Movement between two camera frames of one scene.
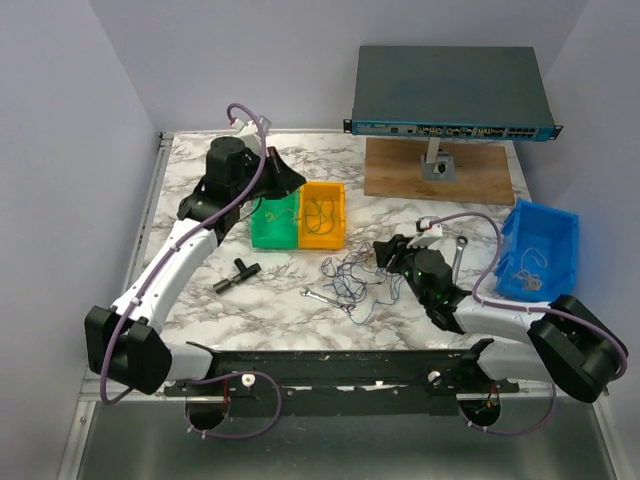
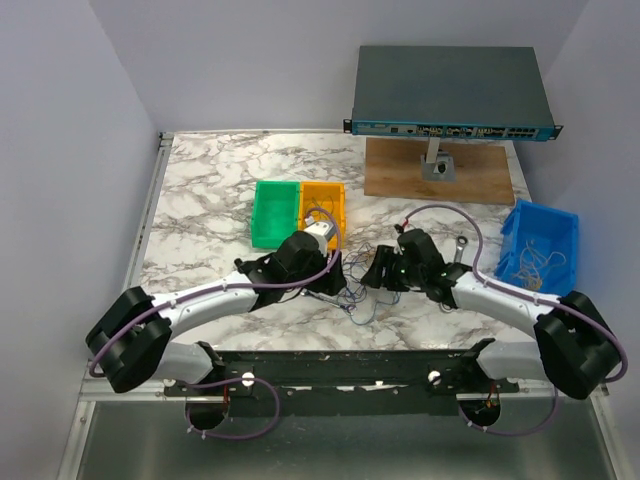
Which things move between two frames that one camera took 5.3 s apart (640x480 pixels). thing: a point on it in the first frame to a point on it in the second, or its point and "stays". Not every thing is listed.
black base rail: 344,383 stays
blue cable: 319,216 stays
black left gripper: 284,179 to 332,282
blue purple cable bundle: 360,281 stays
